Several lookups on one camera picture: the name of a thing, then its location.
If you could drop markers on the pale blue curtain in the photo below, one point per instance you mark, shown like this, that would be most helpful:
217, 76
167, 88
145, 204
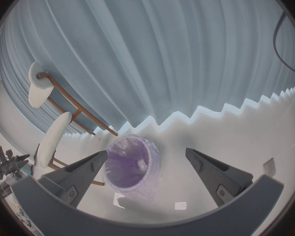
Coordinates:
137, 58

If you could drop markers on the white cushioned wooden chair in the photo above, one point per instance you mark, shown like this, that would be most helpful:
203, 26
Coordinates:
38, 90

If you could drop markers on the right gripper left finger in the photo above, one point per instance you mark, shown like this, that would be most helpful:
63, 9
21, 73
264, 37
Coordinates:
73, 178

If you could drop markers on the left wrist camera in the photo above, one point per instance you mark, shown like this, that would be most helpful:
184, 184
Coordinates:
9, 154

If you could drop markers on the crumpled clear plastic wrapper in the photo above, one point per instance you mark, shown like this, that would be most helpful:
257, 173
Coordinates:
141, 165

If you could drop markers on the white trash bin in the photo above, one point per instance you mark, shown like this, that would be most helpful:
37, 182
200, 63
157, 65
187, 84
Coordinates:
147, 191

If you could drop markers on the purple plastic bag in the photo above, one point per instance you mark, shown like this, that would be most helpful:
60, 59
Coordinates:
127, 161

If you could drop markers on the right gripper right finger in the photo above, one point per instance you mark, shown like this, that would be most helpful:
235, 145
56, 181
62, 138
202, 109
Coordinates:
218, 178

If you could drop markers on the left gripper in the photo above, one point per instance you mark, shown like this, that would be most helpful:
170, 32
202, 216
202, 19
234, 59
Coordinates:
12, 165

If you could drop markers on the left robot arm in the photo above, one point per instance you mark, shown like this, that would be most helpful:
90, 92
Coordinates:
1, 165

